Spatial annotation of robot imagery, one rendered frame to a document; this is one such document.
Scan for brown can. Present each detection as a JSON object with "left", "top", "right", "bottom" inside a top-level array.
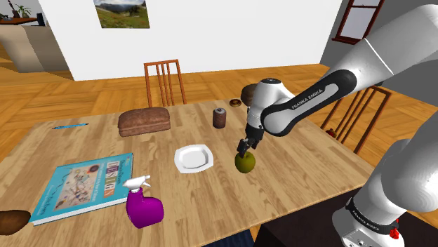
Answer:
[{"left": 212, "top": 107, "right": 227, "bottom": 129}]

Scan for brown potato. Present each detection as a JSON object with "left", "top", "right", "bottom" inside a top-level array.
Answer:
[{"left": 0, "top": 209, "right": 32, "bottom": 236}]

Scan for purple spray bottle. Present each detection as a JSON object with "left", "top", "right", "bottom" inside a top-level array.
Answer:
[{"left": 122, "top": 175, "right": 165, "bottom": 229}]

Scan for green apple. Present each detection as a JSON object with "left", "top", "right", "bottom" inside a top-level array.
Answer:
[{"left": 234, "top": 151, "right": 256, "bottom": 174}]

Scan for landscape wall picture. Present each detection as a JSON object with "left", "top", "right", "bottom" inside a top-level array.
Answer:
[{"left": 93, "top": 0, "right": 151, "bottom": 29}]

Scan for blue pen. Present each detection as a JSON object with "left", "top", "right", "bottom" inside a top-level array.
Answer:
[{"left": 51, "top": 123, "right": 89, "bottom": 130}]

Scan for wooden slat-back chair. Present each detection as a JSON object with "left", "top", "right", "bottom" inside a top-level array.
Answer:
[
  {"left": 319, "top": 85, "right": 393, "bottom": 156},
  {"left": 143, "top": 59, "right": 187, "bottom": 108}
]

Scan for teal book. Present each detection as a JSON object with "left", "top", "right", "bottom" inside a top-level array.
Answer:
[{"left": 29, "top": 152, "right": 135, "bottom": 227}]

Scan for red-framed window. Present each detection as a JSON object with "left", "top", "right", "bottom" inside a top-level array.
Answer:
[{"left": 331, "top": 0, "right": 386, "bottom": 46}]

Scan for dark robot stand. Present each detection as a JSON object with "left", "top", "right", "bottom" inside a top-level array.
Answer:
[{"left": 253, "top": 186, "right": 427, "bottom": 247}]

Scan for brown bread loaf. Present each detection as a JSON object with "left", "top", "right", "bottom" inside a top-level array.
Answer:
[{"left": 117, "top": 107, "right": 171, "bottom": 138}]

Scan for white square plate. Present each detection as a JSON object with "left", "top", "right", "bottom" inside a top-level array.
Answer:
[{"left": 173, "top": 144, "right": 215, "bottom": 174}]

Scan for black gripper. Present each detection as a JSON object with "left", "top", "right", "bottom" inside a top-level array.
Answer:
[{"left": 237, "top": 123, "right": 265, "bottom": 159}]

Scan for dark brown round loaf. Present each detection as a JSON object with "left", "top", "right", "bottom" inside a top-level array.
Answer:
[{"left": 240, "top": 84, "right": 258, "bottom": 107}]

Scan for wooden table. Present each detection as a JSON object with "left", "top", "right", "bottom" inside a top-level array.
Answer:
[{"left": 0, "top": 98, "right": 376, "bottom": 247}]

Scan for wooden shelf with plants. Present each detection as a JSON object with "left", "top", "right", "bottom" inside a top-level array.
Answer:
[{"left": 0, "top": 0, "right": 47, "bottom": 27}]

